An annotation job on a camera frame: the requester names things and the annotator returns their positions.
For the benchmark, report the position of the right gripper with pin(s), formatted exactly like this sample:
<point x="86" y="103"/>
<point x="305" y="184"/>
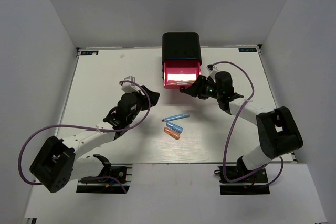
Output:
<point x="193" y="91"/>

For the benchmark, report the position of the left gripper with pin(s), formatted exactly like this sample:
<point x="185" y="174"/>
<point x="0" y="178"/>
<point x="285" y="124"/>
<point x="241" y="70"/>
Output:
<point x="155" y="96"/>

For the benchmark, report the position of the yellow thin pen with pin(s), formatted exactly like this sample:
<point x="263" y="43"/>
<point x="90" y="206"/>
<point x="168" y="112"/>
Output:
<point x="175" y="83"/>

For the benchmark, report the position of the pink drawer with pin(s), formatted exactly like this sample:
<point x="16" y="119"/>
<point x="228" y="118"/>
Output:
<point x="180" y="70"/>

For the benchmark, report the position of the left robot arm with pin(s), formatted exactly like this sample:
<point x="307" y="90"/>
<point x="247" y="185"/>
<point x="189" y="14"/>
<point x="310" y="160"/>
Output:
<point x="61" y="160"/>

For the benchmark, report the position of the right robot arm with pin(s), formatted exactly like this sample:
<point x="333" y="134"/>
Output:
<point x="277" y="131"/>

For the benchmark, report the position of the blue highlighter pen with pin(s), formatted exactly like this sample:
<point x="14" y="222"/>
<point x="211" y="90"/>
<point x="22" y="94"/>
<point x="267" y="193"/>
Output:
<point x="175" y="117"/>

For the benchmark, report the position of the blue marker cap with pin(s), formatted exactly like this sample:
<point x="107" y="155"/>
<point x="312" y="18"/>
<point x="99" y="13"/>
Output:
<point x="174" y="127"/>

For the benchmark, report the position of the orange marker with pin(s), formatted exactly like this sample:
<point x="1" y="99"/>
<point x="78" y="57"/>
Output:
<point x="172" y="133"/>

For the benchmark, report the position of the black drawer cabinet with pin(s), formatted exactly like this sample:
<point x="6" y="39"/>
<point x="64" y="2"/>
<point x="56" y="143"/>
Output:
<point x="181" y="46"/>

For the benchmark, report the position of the right table logo sticker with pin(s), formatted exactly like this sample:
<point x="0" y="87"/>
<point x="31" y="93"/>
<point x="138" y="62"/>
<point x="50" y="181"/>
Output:
<point x="247" y="50"/>

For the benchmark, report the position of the table logo sticker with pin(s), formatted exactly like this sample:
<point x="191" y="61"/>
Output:
<point x="247" y="50"/>
<point x="89" y="53"/>

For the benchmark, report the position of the left table logo sticker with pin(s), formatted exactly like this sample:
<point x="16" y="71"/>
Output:
<point x="89" y="53"/>

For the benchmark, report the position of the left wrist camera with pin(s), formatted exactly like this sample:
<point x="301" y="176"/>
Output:
<point x="128" y="86"/>

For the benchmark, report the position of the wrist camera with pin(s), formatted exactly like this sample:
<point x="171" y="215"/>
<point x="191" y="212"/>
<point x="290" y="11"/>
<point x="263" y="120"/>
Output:
<point x="212" y="71"/>
<point x="128" y="86"/>

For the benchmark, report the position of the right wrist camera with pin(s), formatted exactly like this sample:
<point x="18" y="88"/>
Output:
<point x="212" y="71"/>

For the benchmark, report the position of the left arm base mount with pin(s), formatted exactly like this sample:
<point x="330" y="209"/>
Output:
<point x="114" y="179"/>

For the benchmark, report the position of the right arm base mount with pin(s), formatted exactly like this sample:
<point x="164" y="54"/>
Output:
<point x="256" y="184"/>

